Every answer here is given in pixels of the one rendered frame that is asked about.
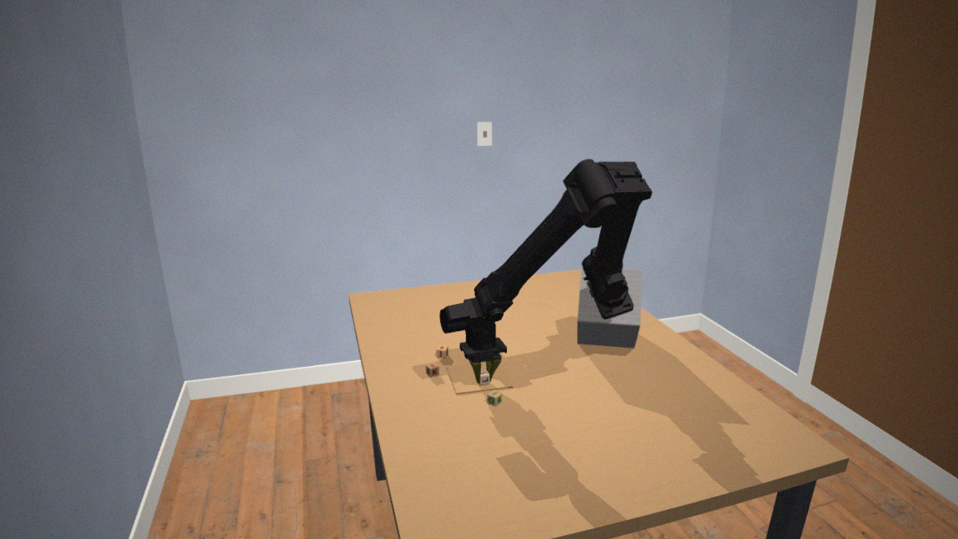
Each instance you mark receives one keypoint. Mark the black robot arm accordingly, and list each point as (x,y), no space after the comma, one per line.
(588,188)

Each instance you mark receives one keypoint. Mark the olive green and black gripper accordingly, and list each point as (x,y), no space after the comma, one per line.
(483,349)

